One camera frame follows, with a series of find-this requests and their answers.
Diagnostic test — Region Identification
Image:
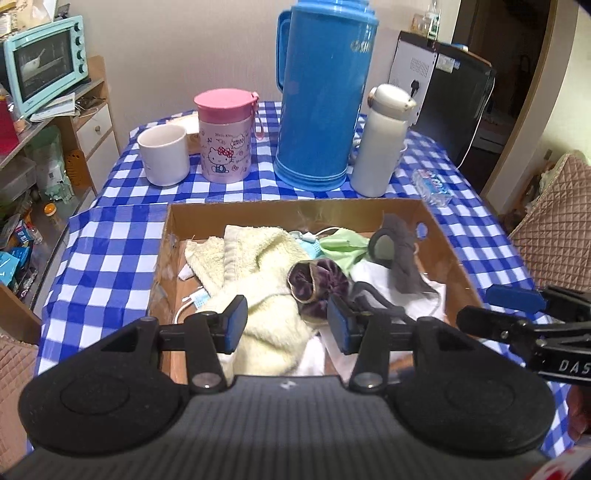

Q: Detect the red box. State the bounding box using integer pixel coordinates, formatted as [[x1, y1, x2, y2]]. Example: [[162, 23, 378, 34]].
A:
[[0, 99, 19, 155]]

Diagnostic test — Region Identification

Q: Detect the clear bottle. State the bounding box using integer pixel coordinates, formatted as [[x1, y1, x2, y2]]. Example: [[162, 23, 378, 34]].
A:
[[422, 0, 441, 40]]

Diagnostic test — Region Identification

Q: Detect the teal toaster oven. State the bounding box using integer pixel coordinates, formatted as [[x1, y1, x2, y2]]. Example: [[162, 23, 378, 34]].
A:
[[4, 15, 90, 120]]

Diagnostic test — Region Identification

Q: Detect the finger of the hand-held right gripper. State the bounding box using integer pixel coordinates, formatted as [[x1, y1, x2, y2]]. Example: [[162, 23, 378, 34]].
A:
[[456, 305, 555, 356], [485, 284, 591, 320]]

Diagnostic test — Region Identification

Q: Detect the small tissue packet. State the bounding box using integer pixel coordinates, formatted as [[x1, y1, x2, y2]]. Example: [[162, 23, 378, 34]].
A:
[[412, 168, 455, 207]]

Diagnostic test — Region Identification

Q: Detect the black refrigerator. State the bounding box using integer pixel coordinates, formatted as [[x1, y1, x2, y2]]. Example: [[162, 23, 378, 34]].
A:
[[389, 30, 498, 167]]

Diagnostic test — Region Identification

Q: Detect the brown cardboard box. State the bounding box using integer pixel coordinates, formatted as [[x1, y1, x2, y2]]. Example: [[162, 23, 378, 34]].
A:
[[148, 198, 485, 386]]

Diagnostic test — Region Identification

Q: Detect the blue packet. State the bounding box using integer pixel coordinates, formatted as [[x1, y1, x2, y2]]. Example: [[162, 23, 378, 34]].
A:
[[0, 249, 33, 289]]

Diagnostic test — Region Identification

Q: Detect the white mask with dark trim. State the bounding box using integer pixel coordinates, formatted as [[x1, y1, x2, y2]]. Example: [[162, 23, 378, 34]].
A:
[[353, 213, 448, 326]]

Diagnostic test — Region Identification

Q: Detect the pale yellow sock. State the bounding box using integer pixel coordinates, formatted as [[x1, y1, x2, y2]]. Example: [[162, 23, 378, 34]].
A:
[[185, 224, 324, 377]]

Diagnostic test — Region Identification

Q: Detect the wooden board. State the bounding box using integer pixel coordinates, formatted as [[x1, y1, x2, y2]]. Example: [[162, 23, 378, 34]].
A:
[[0, 281, 43, 346]]

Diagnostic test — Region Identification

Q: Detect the white cloth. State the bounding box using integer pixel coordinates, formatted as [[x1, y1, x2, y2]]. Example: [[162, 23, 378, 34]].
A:
[[295, 330, 356, 377]]

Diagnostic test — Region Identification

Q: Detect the light green cloth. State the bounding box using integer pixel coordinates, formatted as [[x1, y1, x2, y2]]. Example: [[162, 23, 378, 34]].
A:
[[318, 229, 372, 273]]

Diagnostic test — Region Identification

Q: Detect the blue checkered tablecloth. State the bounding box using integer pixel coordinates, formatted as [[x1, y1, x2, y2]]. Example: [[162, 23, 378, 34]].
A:
[[28, 100, 578, 462]]

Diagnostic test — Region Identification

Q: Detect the pile of snack bags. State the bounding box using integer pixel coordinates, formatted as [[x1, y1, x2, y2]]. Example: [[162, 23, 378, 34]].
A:
[[0, 0, 58, 26]]

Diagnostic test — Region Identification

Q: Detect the white insulated bottle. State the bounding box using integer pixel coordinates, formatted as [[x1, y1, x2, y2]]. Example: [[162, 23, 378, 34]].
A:
[[349, 83, 419, 198]]

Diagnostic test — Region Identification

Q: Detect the pink cartoon cup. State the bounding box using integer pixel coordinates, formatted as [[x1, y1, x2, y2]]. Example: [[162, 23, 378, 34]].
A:
[[193, 89, 265, 184]]

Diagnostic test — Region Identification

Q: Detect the quilted beige chair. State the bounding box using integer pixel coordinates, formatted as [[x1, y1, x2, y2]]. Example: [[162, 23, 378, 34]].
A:
[[0, 336, 40, 467], [507, 152, 591, 292]]

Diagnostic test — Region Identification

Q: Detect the stack of papers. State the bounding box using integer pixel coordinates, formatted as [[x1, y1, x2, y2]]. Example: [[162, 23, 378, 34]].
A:
[[28, 92, 77, 123]]

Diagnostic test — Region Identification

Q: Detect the wooden shelf unit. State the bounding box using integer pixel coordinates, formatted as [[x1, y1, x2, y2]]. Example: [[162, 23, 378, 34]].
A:
[[0, 55, 122, 315]]

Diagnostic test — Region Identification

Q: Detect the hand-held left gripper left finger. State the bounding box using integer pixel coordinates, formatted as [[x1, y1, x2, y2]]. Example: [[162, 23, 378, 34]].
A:
[[99, 294, 249, 394]]

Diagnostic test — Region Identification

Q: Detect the white mug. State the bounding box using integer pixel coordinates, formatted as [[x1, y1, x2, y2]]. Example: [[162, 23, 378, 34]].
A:
[[137, 124, 191, 187]]

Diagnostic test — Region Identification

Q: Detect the white cable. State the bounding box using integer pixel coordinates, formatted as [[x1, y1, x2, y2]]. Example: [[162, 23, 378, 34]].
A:
[[455, 76, 497, 168]]

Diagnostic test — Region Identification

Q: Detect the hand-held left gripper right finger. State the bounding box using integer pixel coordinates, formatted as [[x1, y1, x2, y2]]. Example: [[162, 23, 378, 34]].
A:
[[327, 294, 474, 393]]

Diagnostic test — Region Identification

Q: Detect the dark velvet scrunchie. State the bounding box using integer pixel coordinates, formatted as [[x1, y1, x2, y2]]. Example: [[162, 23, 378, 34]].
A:
[[288, 258, 354, 326]]

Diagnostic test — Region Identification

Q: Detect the white drawer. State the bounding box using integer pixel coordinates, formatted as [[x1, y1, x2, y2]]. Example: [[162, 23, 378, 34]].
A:
[[76, 104, 114, 155]]

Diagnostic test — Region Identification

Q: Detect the blue thermos flask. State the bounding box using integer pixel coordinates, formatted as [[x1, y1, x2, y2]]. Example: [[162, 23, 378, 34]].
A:
[[273, 0, 380, 190]]

